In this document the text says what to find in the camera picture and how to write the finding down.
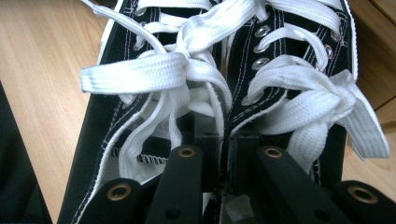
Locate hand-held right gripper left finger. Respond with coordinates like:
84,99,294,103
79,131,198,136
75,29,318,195
191,112,224,191

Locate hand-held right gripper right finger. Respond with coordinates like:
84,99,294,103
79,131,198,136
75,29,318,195
230,133,266,189

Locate black white canvas sneaker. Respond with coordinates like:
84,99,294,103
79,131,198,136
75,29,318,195
223,0,391,224
57,0,233,224

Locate wooden shoe rack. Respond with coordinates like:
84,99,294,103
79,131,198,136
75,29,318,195
347,0,396,132

